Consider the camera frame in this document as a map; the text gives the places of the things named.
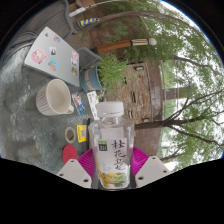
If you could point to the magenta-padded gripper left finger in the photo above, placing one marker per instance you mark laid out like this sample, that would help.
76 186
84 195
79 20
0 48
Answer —
86 163

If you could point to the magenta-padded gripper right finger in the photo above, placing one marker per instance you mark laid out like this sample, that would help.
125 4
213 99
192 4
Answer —
140 160

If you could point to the clear white-capped drink bottle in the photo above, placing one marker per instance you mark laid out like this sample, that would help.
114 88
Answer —
111 146

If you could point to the flat round red coaster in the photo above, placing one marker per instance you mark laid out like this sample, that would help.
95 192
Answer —
69 154

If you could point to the beige tape roll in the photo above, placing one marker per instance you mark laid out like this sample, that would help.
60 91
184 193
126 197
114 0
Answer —
66 135

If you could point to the colourful printed card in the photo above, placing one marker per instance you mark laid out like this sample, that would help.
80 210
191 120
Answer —
77 103

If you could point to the white printed booklet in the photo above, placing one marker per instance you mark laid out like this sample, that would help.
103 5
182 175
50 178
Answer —
92 101

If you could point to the cream ribbed mug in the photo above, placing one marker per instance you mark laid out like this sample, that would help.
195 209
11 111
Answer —
53 98

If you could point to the green plant in blue pot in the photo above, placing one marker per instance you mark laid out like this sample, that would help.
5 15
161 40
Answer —
90 80

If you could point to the silver laptop with stickers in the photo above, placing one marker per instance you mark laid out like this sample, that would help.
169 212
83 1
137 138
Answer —
50 50

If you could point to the blue yellow striped bollard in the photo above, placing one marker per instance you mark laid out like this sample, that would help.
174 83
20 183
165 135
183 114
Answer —
89 22

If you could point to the black wall lantern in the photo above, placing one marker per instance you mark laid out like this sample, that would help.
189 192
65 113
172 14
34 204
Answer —
139 68
146 119

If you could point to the wooden globe lamp post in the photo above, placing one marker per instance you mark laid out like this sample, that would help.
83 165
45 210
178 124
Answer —
116 45

